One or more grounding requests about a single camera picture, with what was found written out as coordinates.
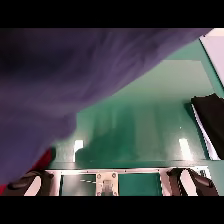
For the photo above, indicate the purple garment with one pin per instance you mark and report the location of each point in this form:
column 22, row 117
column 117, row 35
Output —
column 60, row 76

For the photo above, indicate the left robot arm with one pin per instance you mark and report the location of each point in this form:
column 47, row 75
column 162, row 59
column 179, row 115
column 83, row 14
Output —
column 31, row 184

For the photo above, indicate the silver frame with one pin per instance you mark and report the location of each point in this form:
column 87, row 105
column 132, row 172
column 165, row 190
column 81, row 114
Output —
column 107, row 183

